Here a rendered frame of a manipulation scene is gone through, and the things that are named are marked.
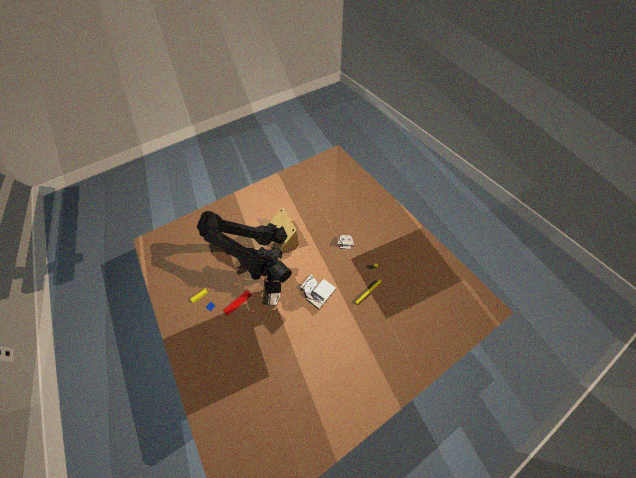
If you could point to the red curved bar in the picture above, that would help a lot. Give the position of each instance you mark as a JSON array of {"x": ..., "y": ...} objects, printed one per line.
[{"x": 234, "y": 305}]

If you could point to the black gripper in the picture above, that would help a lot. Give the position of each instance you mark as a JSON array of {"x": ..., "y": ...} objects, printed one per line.
[{"x": 273, "y": 286}]

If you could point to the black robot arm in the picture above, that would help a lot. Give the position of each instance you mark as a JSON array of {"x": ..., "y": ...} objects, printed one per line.
[{"x": 257, "y": 262}]

